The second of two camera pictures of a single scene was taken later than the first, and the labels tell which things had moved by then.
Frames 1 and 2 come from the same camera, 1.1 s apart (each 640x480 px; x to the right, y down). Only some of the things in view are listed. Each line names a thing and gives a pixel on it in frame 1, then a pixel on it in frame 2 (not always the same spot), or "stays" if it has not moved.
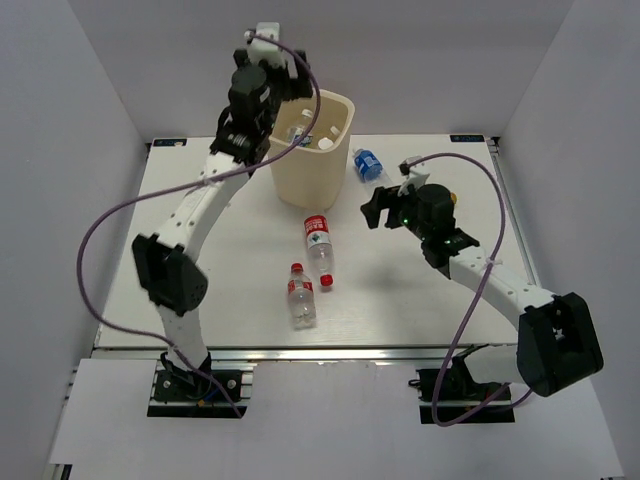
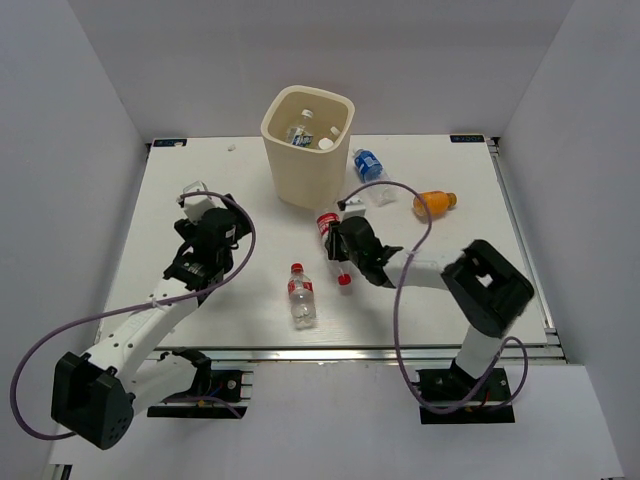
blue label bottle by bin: (368, 165) stays
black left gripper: (295, 89) to (242, 226)
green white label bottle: (296, 133) stays
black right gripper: (385, 199) to (333, 242)
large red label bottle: (317, 230) to (324, 221)
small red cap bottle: (301, 300) stays
